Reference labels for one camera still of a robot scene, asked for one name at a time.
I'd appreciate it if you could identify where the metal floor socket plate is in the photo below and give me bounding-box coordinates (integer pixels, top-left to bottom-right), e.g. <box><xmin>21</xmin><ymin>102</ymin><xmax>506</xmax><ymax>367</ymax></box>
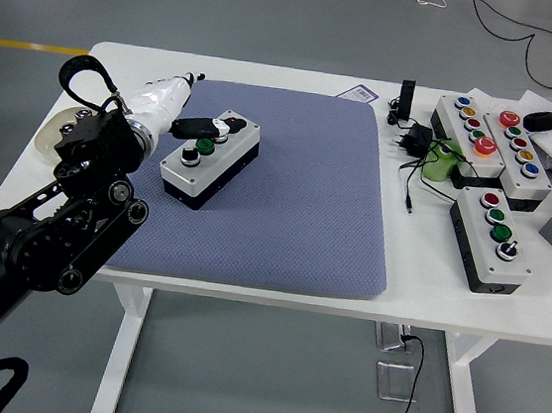
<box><xmin>373</xmin><ymin>360</ymin><xmax>421</xmax><ymax>405</ymax></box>
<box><xmin>373</xmin><ymin>321</ymin><xmax>414</xmax><ymax>356</ymax></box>

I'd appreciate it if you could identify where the green plastic holder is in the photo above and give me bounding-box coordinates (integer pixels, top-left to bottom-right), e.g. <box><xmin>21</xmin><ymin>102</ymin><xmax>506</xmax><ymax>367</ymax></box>
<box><xmin>419</xmin><ymin>137</ymin><xmax>470</xmax><ymax>185</ymax></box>

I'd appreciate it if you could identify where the thin black adapter cable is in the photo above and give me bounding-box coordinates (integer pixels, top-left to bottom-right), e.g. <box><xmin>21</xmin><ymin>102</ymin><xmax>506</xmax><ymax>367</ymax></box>
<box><xmin>393</xmin><ymin>136</ymin><xmax>470</xmax><ymax>222</ymax></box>

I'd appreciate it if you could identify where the translucent shallow dish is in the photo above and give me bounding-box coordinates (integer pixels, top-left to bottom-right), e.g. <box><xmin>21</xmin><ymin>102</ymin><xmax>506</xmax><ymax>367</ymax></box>
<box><xmin>31</xmin><ymin>102</ymin><xmax>83</xmax><ymax>165</ymax></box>

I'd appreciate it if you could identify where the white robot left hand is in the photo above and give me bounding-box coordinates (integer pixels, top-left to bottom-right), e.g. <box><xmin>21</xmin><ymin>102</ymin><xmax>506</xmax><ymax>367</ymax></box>
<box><xmin>114</xmin><ymin>62</ymin><xmax>253</xmax><ymax>147</ymax></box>

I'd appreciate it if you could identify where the black cable under table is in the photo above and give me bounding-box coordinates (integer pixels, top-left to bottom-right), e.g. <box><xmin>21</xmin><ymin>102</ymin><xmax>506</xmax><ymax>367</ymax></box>
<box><xmin>391</xmin><ymin>333</ymin><xmax>430</xmax><ymax>413</ymax></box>

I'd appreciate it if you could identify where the blue-grey textured mat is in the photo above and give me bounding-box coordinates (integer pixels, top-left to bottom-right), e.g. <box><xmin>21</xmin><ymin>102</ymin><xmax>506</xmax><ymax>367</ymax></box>
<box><xmin>103</xmin><ymin>69</ymin><xmax>409</xmax><ymax>305</ymax></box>

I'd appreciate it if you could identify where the grey four-button control box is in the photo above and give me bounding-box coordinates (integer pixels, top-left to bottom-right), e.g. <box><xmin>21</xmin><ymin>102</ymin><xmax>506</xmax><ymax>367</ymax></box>
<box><xmin>155</xmin><ymin>101</ymin><xmax>264</xmax><ymax>218</ymax></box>

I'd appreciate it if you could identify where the black floor cable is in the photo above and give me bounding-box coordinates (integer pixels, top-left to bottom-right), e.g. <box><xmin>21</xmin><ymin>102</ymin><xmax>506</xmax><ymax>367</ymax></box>
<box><xmin>520</xmin><ymin>33</ymin><xmax>552</xmax><ymax>91</ymax></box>
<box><xmin>462</xmin><ymin>0</ymin><xmax>552</xmax><ymax>48</ymax></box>

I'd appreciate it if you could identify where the grey four-button box with selector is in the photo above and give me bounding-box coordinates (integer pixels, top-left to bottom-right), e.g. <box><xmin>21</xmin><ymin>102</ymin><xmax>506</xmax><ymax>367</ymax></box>
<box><xmin>440</xmin><ymin>184</ymin><xmax>542</xmax><ymax>300</ymax></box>

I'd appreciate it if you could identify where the black foam ring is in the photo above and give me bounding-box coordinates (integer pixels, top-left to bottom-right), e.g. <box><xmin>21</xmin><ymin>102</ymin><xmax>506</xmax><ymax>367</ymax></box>
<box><xmin>521</xmin><ymin>108</ymin><xmax>552</xmax><ymax>136</ymax></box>

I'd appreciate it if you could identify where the white table leg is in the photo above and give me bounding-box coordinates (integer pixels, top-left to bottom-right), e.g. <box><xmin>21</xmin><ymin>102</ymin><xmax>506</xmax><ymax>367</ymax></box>
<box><xmin>90</xmin><ymin>281</ymin><xmax>156</xmax><ymax>413</ymax></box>
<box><xmin>433</xmin><ymin>330</ymin><xmax>499</xmax><ymax>413</ymax></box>

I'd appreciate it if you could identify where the black upright small device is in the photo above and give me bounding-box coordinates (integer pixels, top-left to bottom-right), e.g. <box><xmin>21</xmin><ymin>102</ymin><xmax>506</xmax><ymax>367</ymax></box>
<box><xmin>395</xmin><ymin>78</ymin><xmax>418</xmax><ymax>124</ymax></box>

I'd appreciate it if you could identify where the black power adapter plug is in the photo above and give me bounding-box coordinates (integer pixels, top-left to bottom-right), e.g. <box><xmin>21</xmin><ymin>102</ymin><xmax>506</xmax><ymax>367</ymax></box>
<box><xmin>388</xmin><ymin>120</ymin><xmax>437</xmax><ymax>160</ymax></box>

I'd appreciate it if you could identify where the purple-bordered label card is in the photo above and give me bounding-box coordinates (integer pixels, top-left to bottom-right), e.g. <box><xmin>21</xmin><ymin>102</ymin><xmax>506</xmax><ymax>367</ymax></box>
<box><xmin>338</xmin><ymin>81</ymin><xmax>381</xmax><ymax>105</ymax></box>

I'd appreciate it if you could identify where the short bundled black cord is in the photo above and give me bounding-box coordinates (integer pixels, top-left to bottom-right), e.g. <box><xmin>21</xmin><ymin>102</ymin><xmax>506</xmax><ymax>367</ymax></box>
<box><xmin>384</xmin><ymin>97</ymin><xmax>404</xmax><ymax>128</ymax></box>

